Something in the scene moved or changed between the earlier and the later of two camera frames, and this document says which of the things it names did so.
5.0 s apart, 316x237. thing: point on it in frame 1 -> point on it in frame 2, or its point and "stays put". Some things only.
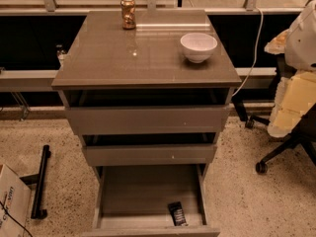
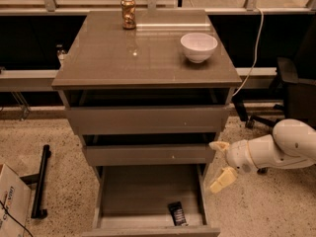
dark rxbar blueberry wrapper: (177, 213) stays put
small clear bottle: (60, 51) stays put
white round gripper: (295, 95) -> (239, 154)
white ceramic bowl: (197, 46) stays put
